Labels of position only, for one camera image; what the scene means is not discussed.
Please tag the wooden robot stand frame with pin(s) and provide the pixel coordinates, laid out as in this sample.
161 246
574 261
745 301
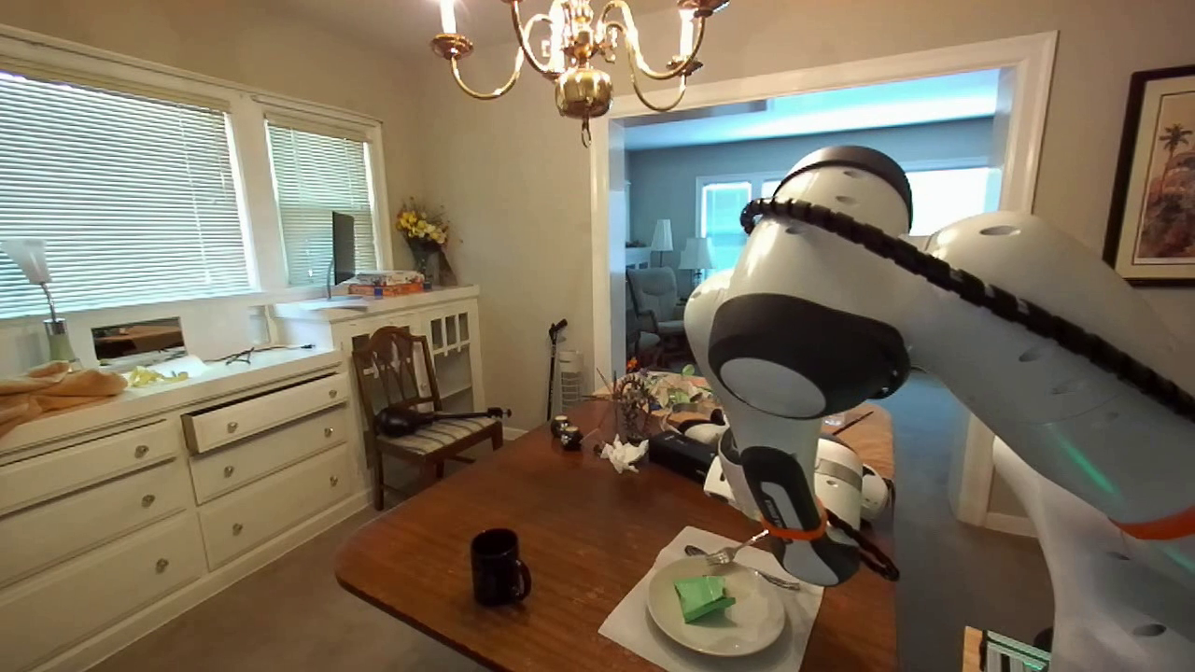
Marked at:
1009 656

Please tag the black case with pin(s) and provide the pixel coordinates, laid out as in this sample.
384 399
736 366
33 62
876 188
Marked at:
681 452

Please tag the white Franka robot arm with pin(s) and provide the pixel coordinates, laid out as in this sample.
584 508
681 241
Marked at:
996 376

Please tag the black stand with camera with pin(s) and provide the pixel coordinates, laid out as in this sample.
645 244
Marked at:
553 376

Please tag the silver fork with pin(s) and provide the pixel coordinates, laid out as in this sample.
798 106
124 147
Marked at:
745 549

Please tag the narrow white window blind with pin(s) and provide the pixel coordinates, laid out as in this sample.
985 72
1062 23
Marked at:
318 205

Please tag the black mug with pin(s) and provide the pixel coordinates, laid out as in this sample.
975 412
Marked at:
493 569

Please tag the green folded napkin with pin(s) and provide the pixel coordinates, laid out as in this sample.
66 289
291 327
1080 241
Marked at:
703 597

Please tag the brown cloth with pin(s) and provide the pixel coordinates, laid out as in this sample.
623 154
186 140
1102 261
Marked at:
56 391

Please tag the yellow flowers in vase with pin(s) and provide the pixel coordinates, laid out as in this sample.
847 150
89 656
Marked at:
420 228

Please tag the white table lamp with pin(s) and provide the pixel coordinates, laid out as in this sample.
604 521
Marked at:
663 238

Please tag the brass chandelier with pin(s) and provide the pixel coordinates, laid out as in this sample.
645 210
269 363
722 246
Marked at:
579 62

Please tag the grey armchair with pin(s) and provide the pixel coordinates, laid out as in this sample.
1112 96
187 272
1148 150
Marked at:
656 320

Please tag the white round plate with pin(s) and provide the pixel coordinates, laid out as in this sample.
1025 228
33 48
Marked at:
754 621

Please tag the black framed picture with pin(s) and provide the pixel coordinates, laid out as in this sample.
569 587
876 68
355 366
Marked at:
1161 174

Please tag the dark wooden chair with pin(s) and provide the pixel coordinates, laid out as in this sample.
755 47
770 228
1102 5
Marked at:
396 376

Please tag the white dresser with drawers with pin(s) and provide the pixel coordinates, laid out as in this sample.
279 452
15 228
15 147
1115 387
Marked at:
113 525

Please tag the white desk lamp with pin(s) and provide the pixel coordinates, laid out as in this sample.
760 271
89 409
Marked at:
35 261

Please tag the wide white window blind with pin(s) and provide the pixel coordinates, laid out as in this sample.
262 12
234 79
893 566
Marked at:
117 191

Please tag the black ukulele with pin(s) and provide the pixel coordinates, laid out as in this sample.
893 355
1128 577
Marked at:
415 420

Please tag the white crumpled cloth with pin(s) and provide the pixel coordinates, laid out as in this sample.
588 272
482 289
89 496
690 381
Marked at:
623 452

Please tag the white glass-door cabinet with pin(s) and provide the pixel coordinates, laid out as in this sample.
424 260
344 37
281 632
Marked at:
435 312

